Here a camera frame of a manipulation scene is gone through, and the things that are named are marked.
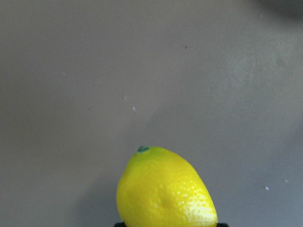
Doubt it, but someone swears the yellow lemon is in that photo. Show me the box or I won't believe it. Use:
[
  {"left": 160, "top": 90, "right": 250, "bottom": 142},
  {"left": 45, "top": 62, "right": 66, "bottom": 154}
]
[{"left": 116, "top": 146, "right": 218, "bottom": 227}]

